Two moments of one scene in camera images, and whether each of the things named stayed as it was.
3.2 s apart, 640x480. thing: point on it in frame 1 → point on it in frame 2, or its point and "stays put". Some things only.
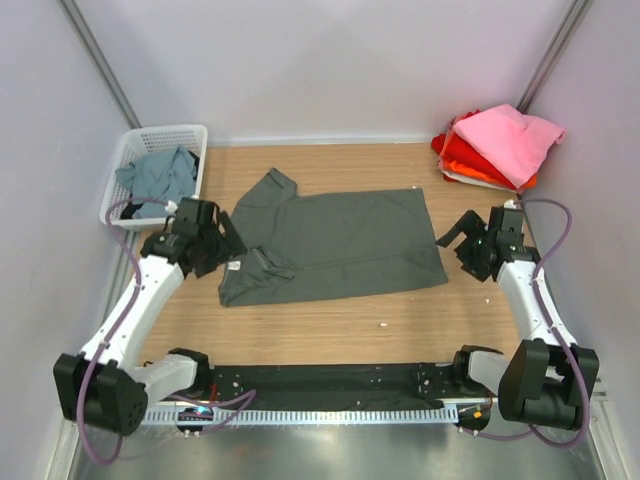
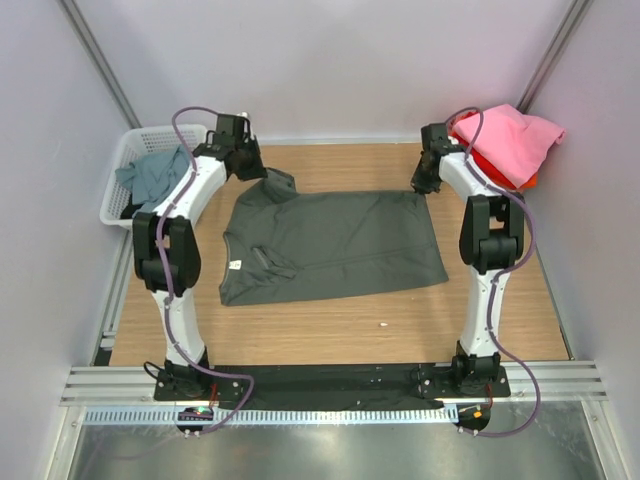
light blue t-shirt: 166,176 stays put
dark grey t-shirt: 309,246 stays put
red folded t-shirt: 456,147 stays put
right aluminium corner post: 553,55 stays put
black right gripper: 470,223 → 419,185
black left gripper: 230,247 → 259,170
